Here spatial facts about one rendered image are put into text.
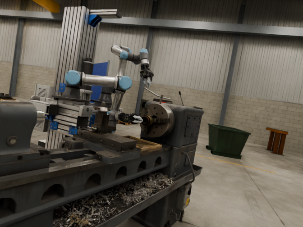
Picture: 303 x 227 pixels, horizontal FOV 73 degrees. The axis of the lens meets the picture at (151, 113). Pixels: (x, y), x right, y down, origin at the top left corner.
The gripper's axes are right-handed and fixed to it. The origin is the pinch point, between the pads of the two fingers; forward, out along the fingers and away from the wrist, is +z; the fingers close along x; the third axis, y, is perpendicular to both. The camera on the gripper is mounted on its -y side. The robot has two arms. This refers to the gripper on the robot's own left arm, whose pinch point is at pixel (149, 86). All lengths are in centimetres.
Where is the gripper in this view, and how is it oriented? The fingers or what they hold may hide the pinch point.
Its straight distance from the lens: 190.8
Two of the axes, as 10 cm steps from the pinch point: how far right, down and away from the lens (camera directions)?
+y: -5.3, -0.5, -8.4
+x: 8.4, -1.7, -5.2
